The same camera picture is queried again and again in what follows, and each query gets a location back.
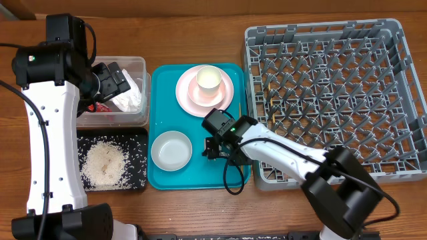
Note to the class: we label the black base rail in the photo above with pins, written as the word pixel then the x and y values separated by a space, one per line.
pixel 294 235

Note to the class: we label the grey plastic dish rack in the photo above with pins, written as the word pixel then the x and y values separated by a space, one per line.
pixel 350 83

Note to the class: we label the white paper napkin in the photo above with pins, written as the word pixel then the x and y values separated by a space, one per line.
pixel 130 100

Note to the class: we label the small pink saucer plate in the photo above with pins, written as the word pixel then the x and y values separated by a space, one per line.
pixel 206 97

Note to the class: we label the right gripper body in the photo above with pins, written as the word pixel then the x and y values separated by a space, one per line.
pixel 240 159

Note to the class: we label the white ceramic cup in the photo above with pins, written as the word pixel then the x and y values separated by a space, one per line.
pixel 209 79

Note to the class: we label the black plastic tray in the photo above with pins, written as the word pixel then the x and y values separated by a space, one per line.
pixel 140 133

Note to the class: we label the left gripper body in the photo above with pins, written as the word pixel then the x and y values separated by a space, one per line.
pixel 110 83

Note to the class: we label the red foil wrapper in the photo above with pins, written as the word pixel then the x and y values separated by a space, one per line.
pixel 98 107

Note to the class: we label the white rice pile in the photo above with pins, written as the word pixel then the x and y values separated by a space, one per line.
pixel 105 165

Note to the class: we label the clear plastic waste bin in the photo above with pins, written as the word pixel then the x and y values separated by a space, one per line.
pixel 136 68

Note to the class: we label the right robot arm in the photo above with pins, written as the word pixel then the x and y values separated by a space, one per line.
pixel 341 192

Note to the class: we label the teal plastic serving tray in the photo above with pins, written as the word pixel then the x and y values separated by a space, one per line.
pixel 166 115

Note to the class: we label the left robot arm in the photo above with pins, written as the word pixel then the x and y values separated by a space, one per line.
pixel 59 80

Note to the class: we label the grey bowl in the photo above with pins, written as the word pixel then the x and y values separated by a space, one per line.
pixel 171 151

